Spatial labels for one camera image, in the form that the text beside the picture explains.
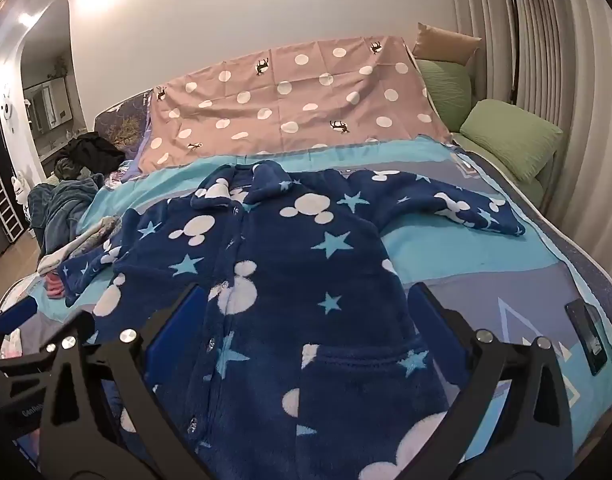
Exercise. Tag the arched wall niche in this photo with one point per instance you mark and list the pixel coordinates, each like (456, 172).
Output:
(51, 85)

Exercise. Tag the green pillow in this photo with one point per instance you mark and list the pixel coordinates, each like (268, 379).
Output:
(511, 135)
(446, 90)

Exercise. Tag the white ladder shelf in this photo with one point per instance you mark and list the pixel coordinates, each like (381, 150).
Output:
(6, 215)

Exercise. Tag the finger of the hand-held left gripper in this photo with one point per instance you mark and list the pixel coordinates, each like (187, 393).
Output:
(16, 316)

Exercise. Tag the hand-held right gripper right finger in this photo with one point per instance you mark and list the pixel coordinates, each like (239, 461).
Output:
(436, 330)

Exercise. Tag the grey-blue blanket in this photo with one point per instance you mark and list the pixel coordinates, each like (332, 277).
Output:
(61, 205)

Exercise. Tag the beige pillow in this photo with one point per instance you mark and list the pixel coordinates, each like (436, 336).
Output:
(446, 42)

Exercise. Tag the dark printed quilt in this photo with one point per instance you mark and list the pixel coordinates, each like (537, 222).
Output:
(121, 125)

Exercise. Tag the white ribbed headboard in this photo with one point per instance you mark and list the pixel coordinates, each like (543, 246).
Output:
(561, 60)

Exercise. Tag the pink polka dot cloth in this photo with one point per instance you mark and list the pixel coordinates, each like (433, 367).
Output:
(296, 95)

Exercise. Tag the pile of black clothes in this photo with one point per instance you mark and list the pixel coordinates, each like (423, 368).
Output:
(91, 150)

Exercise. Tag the blue and grey bed sheet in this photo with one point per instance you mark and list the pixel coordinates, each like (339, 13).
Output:
(461, 260)

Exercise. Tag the navy fleece star-print pajama top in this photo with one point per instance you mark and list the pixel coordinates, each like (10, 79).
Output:
(296, 270)

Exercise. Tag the black phone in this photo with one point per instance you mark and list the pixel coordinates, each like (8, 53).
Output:
(588, 340)

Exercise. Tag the white cat figurine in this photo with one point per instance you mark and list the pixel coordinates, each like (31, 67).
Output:
(18, 187)

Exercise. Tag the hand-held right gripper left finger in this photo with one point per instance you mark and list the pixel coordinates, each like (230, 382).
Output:
(178, 325)

